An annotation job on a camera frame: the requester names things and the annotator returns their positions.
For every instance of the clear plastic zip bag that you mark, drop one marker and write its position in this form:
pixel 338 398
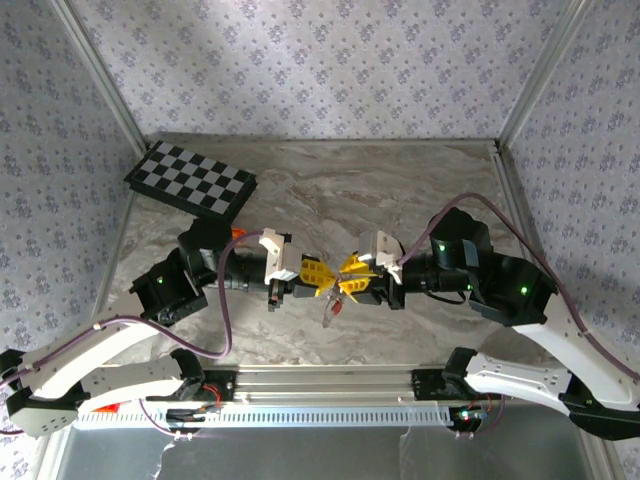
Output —
pixel 327 315

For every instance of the aluminium rear rail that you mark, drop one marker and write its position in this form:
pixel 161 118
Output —
pixel 320 138

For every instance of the aluminium side rail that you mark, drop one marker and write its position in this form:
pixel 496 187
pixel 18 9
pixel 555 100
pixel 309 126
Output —
pixel 122 225
pixel 517 200

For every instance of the aluminium corner post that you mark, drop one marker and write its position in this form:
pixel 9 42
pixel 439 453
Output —
pixel 103 75
pixel 538 75

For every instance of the orange key tag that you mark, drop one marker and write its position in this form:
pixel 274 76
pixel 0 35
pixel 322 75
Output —
pixel 238 232

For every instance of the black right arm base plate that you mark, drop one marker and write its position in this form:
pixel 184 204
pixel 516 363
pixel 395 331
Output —
pixel 425 385

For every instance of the black and grey chessboard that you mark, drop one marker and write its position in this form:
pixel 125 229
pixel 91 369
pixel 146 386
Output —
pixel 190 180

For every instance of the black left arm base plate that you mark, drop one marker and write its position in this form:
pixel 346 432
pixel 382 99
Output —
pixel 225 387

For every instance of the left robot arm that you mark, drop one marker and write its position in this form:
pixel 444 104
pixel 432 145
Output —
pixel 85 350

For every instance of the black connector board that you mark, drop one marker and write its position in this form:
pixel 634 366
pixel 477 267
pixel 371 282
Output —
pixel 185 414

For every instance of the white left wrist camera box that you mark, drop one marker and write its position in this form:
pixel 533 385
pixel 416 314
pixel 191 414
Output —
pixel 280 255

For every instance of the grey metal sheet panel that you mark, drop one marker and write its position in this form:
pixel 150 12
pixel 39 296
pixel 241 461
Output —
pixel 320 455

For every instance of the key with red tag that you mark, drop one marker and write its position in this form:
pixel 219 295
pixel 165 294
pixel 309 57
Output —
pixel 337 308

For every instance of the red plastic block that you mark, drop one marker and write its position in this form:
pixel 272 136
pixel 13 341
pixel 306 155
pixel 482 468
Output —
pixel 107 407

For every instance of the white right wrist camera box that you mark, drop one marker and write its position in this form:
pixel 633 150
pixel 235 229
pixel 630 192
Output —
pixel 382 250

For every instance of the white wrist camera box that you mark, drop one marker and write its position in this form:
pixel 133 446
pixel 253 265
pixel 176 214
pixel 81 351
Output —
pixel 382 250
pixel 280 255

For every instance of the circuit board with LEDs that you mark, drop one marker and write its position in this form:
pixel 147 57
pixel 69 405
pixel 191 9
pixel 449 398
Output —
pixel 467 415

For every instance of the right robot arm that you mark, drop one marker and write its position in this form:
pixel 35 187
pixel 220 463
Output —
pixel 565 350

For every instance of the aluminium base frame rail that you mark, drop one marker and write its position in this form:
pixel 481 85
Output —
pixel 320 385

